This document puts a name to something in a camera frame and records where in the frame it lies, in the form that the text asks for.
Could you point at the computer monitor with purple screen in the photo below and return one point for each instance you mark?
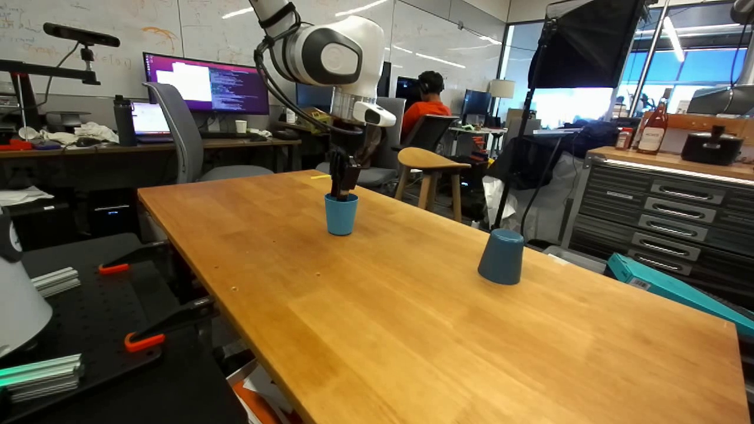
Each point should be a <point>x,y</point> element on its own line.
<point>211,85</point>

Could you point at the laptop computer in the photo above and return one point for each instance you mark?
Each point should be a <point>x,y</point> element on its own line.
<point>141,124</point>

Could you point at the teal case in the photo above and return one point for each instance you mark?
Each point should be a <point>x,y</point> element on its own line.
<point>632,273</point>

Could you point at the seated person in red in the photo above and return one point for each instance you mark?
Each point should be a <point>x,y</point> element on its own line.
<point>430,99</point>

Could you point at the red liquid bottle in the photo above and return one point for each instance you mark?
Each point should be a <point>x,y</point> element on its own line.
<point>653,125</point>

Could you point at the black camera on mount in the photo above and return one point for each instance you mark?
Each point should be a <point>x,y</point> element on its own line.
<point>81,37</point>

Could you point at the dark blue upside-down cup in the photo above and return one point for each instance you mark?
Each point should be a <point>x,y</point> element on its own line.
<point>502,258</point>

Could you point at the grey drawer cabinet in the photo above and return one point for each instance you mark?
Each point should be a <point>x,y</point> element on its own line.
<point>690,221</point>

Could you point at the grey office chair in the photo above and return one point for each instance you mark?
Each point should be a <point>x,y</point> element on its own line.
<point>189,143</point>

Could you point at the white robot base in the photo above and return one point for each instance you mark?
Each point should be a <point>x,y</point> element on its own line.
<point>23,307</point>

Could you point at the wooden stool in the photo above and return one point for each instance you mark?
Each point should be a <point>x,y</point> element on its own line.
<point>430,165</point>

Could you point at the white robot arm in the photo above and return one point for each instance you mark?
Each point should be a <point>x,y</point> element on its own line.
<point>341,55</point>

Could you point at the black softbox light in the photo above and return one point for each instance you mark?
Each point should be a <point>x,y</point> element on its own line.
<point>585,44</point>

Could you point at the blue cup with handle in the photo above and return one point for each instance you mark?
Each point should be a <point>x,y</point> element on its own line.
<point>341,216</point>

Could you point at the orange-handled clamp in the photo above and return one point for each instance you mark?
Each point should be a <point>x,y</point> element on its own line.
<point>152,253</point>
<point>156,333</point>

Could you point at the black container on cabinet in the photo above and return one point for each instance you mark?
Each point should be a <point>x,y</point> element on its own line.
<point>714,148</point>

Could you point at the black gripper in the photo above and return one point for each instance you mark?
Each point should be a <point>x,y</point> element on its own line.
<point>349,149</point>

